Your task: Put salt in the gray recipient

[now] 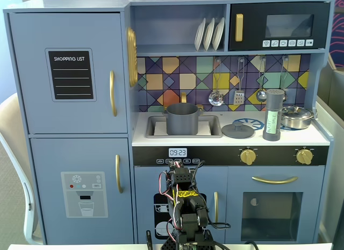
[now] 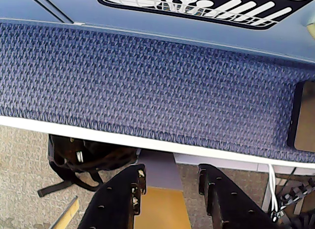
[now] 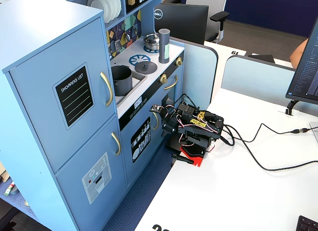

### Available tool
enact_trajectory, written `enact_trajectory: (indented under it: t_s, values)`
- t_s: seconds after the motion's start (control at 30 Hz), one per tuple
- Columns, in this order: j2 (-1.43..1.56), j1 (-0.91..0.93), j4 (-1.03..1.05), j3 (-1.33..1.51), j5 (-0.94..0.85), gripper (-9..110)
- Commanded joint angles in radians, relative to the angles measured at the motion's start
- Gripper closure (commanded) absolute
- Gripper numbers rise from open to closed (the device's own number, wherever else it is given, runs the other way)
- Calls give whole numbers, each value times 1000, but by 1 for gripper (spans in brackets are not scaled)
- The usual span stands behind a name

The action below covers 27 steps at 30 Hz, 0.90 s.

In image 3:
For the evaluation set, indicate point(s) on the white office chair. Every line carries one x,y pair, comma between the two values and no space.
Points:
211,0

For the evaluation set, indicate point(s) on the steel pot with lid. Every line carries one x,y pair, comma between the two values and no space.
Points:
151,42

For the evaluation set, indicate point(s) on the black monitor stand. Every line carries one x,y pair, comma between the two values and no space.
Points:
290,106

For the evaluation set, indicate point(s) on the gray salt shaker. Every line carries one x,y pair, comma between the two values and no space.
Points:
164,49

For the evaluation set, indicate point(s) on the green and red box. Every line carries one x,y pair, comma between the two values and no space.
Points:
9,188

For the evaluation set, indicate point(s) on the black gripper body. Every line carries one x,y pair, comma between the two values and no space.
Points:
167,125

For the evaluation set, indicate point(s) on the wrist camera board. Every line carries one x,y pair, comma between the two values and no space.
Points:
156,108

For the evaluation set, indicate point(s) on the black Dell monitor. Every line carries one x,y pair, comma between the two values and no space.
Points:
183,22

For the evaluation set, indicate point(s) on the black keyboard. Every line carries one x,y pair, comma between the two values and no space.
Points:
308,224

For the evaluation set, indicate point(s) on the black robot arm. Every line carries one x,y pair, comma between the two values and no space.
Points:
198,131

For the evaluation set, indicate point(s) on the monitor with lit screen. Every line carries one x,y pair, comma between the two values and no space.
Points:
308,67

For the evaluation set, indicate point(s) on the gray toy pot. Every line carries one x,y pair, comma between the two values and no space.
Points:
123,84

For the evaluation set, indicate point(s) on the red robot base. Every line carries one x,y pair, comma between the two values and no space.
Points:
193,156

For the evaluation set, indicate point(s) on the light blue desk divider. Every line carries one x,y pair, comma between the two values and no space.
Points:
198,72
258,79

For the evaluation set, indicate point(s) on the black table clamp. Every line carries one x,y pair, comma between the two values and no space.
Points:
172,144
181,158

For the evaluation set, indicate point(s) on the person's bare forearm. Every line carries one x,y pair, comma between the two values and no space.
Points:
298,54

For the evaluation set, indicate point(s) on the gold stove knob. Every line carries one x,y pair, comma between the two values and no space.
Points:
179,61
163,78

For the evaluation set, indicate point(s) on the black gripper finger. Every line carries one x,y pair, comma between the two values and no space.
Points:
165,130
172,131

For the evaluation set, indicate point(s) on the black flat desk object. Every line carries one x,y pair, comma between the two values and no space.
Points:
263,58

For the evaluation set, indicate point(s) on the white toy plate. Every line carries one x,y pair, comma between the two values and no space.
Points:
113,6
97,4
119,3

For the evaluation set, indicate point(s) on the blue toy kitchen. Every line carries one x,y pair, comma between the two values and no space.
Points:
49,29

